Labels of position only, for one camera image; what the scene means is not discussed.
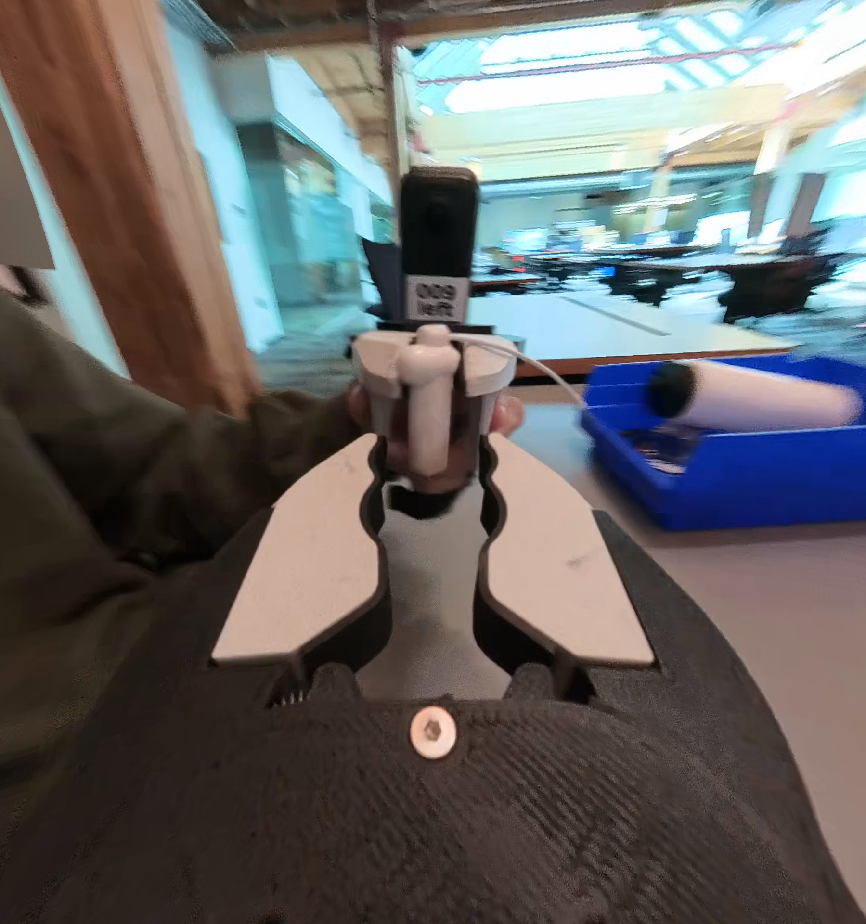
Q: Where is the black office chair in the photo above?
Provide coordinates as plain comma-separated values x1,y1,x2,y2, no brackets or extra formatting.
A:
361,238,405,319

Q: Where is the person's left hand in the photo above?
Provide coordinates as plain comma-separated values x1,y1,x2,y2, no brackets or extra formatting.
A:
346,381,528,493

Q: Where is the wide wooden pillar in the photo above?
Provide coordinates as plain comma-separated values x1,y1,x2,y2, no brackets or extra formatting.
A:
0,0,264,418

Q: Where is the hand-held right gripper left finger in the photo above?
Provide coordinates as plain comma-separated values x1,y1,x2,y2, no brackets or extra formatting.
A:
211,433,392,667

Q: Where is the white charging cable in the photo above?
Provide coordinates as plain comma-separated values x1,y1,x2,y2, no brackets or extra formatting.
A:
395,323,587,479

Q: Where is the blue plastic bin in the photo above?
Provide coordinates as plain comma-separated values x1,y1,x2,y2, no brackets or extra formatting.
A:
581,354,866,533

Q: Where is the white cylinder with black cap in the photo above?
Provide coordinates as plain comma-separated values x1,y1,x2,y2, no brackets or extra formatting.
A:
648,359,863,433

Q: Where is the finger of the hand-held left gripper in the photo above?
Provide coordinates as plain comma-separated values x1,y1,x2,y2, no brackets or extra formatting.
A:
463,341,519,436
350,334,414,439

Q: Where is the small dark item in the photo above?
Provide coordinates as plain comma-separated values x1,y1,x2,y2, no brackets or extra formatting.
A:
624,426,701,475

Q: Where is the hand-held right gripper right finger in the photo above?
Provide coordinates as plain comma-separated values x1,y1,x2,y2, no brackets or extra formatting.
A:
474,433,656,668

